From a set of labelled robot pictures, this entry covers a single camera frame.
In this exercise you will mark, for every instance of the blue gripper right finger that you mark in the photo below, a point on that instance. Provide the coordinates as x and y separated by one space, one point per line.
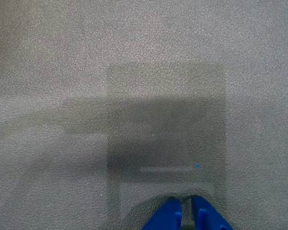
206 218

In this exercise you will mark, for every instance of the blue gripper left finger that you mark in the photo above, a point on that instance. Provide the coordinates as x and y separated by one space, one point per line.
166 216

